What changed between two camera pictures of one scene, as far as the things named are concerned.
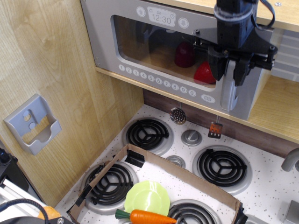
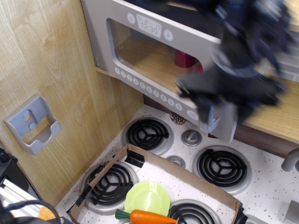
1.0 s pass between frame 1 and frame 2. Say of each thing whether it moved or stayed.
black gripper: moved
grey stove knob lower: stayed
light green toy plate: stayed
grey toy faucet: stayed
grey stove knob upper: stayed
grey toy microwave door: moved
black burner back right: stayed
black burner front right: stayed
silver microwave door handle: moved
